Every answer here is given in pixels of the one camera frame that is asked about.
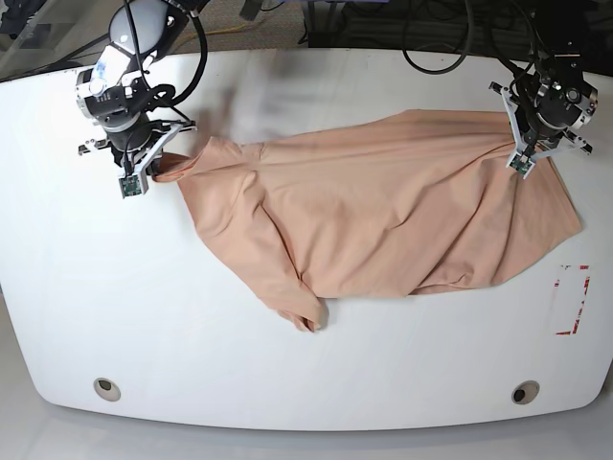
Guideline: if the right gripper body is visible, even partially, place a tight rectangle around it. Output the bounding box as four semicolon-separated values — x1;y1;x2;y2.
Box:
98;112;166;166

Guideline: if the left table grommet hole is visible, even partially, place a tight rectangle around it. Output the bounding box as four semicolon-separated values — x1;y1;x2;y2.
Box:
93;378;121;403

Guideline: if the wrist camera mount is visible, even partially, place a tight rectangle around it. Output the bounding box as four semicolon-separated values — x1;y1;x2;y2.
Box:
78;119;198;200
489;81;593;179

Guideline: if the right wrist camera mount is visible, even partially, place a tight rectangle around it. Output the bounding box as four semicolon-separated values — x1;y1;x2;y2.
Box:
78;119;198;200

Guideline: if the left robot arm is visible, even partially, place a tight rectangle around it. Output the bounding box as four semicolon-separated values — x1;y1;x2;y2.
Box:
515;1;598;149

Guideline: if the right table grommet hole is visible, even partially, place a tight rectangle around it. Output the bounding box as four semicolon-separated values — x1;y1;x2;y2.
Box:
511;380;540;405

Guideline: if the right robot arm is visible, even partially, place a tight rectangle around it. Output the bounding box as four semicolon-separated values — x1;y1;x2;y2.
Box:
76;1;191;177

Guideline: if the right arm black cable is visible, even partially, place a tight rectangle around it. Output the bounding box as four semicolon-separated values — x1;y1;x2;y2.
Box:
122;0;210;111

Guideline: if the peach T-shirt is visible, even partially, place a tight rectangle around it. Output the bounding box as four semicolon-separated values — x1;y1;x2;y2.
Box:
157;110;581;332

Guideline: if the red tape rectangle marking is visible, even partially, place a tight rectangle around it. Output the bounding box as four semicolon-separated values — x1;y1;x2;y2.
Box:
550;264;591;336

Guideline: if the table grommet hole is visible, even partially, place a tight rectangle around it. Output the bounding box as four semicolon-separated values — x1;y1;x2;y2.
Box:
93;378;121;403
511;380;540;405

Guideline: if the yellow floor cable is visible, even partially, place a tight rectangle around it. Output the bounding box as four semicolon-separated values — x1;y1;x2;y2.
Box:
167;21;255;57

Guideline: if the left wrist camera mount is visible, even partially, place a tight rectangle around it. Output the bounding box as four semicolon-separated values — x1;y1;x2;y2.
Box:
489;81;593;179

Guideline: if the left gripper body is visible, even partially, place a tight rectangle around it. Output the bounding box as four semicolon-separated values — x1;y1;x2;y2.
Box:
533;81;598;149

